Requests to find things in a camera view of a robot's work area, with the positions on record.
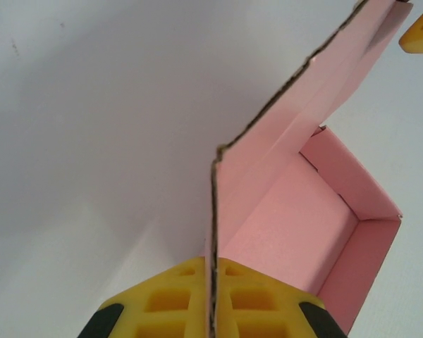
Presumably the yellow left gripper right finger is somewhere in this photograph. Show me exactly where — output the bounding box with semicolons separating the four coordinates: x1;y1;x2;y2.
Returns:
216;258;345;338

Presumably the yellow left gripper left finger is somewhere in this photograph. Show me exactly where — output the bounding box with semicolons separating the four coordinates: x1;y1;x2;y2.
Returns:
77;256;208;338

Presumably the pink paper box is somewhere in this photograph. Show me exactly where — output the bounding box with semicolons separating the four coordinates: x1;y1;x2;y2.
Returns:
202;0;415;338

